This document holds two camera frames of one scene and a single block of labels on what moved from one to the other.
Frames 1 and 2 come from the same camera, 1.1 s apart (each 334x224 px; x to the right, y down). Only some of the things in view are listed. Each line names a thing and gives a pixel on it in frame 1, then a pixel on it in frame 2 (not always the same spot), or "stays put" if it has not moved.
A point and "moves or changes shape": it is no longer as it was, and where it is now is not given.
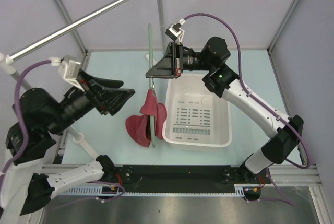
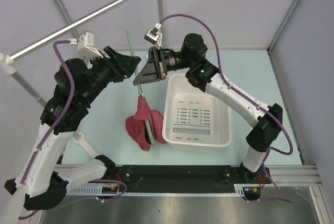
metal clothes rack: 6,60 stays put
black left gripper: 106,99 → 123,66
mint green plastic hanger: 151,83 → 147,126
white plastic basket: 195,116 stays put
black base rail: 185,178 stays put
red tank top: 138,127 moves or changes shape
